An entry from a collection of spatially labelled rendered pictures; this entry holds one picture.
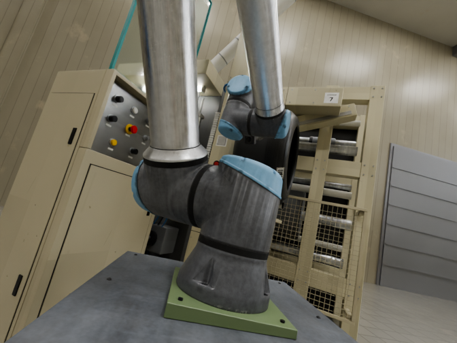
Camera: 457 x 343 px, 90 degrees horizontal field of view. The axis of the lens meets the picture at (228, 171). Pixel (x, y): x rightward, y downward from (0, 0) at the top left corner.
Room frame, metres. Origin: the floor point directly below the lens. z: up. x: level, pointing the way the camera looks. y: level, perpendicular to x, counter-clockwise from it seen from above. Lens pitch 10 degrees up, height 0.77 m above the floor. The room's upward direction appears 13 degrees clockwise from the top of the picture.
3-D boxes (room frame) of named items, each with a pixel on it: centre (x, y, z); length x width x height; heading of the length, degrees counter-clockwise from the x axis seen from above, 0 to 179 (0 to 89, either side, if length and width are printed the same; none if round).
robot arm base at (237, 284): (0.50, -0.04, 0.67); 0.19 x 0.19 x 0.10
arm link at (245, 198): (0.51, -0.04, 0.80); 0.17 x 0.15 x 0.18; 65
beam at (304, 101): (1.66, -0.41, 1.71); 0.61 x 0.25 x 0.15; 67
